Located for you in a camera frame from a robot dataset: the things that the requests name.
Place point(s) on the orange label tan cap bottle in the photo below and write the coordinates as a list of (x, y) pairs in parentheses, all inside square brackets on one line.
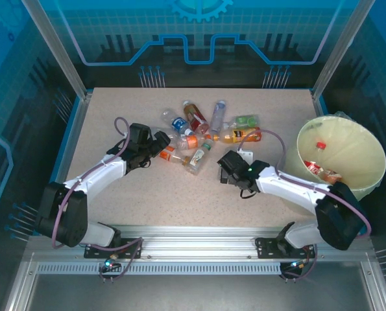
[(171, 156)]

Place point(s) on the blue label clear bottle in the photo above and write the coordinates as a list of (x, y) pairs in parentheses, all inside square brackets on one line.
[(178, 123)]

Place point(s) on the orange juice bottle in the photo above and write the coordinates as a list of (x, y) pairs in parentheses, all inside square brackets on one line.
[(231, 136)]

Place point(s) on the white label green cap bottle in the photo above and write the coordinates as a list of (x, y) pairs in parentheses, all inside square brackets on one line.
[(198, 158)]

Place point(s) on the red tea bottle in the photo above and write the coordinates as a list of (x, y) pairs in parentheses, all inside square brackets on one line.
[(195, 118)]

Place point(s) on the pale yellow plastic bin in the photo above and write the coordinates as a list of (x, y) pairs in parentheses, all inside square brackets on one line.
[(351, 145)]

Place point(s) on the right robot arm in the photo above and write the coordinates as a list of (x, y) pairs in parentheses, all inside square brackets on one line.
[(290, 188)]

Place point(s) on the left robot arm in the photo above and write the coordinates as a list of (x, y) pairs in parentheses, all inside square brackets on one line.
[(98, 175)]

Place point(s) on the green label clear bottle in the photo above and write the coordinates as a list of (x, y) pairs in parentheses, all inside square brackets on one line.
[(244, 121)]

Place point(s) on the pale blue clear bottle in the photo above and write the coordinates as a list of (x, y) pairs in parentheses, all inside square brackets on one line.
[(218, 116)]

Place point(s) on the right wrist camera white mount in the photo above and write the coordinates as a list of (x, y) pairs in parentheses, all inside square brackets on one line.
[(247, 153)]

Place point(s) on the aluminium front rail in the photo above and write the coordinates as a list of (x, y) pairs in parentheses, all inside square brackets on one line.
[(196, 243)]

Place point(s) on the grey metal base plate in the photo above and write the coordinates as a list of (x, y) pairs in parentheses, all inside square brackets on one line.
[(196, 294)]

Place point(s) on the aluminium frame post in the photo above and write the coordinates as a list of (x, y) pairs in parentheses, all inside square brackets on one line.
[(56, 48), (342, 48)]

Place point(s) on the aluminium frame leg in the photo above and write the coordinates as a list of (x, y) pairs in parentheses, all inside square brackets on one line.
[(379, 285), (17, 285)]

